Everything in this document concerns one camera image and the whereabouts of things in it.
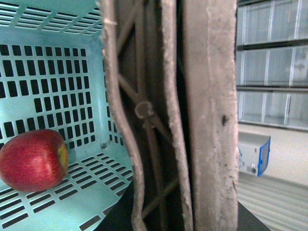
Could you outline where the brown basket handle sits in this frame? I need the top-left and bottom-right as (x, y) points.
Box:
(98, 0), (239, 231)

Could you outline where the light blue plastic basket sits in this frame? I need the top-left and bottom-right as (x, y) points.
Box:
(0, 0), (132, 231)

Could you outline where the red apple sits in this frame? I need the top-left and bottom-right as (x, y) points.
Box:
(0, 129), (69, 192)

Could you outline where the white blue chest freezer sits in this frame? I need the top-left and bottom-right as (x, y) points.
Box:
(238, 131), (271, 177)

